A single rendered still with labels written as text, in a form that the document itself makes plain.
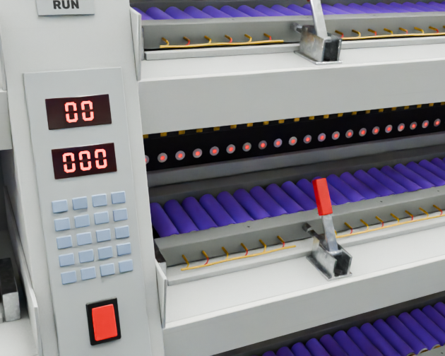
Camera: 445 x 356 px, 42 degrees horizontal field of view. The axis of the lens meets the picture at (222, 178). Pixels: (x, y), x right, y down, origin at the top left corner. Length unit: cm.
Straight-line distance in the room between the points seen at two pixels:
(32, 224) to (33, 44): 13
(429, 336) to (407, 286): 19
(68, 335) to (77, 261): 6
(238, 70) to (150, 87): 8
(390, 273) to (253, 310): 15
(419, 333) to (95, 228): 49
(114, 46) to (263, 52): 16
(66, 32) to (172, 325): 24
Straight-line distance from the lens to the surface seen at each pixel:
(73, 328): 47
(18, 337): 50
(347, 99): 56
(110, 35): 45
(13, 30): 44
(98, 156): 44
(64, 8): 45
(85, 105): 44
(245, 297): 53
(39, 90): 44
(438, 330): 82
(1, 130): 45
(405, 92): 60
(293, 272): 57
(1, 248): 60
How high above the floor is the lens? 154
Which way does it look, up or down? 9 degrees down
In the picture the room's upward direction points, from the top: 5 degrees counter-clockwise
